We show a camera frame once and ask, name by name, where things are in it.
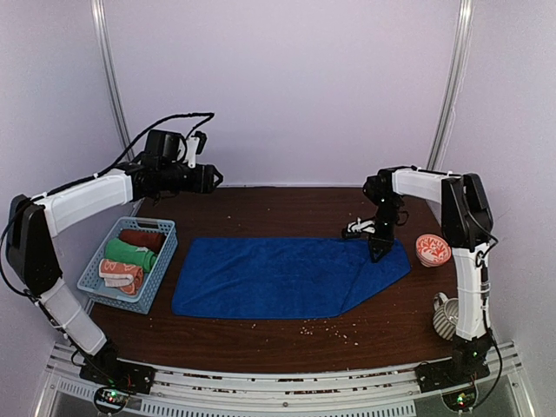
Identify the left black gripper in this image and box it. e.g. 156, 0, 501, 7
160, 162, 223, 194

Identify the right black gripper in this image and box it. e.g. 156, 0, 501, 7
369, 195, 403, 261

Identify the blue towel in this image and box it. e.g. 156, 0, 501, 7
171, 237, 411, 320

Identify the orange bunny pattern towel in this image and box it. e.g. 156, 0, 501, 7
98, 259, 144, 296

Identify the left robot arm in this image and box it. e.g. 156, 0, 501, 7
2, 129, 223, 386

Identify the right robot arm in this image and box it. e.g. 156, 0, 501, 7
360, 166, 498, 384

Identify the orange white patterned bowl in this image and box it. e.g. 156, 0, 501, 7
415, 234, 452, 268

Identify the dark red rolled towel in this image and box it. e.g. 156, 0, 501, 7
118, 229, 166, 254

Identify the grey striped mug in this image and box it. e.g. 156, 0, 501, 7
433, 292, 459, 341

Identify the green rolled towel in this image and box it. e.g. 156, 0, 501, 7
104, 239, 157, 273

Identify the light blue plastic basket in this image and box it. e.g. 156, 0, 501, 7
77, 217, 177, 314

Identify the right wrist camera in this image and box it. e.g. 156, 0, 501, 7
341, 217, 375, 240

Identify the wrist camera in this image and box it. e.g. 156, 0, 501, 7
341, 217, 375, 240
184, 130, 207, 169

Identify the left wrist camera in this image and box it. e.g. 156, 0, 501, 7
184, 130, 207, 169

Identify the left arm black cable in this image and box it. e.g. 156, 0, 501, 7
93, 111, 216, 179

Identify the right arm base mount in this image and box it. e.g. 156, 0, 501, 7
414, 359, 490, 413

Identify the front aluminium rail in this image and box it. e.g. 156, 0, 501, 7
32, 343, 536, 416

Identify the left aluminium frame post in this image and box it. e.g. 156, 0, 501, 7
90, 0, 130, 149

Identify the aluminium frame post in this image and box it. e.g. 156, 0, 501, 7
427, 0, 474, 170
90, 0, 130, 149

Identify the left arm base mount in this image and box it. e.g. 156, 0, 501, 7
79, 361, 156, 415

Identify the right aluminium frame post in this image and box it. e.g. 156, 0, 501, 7
427, 0, 474, 170

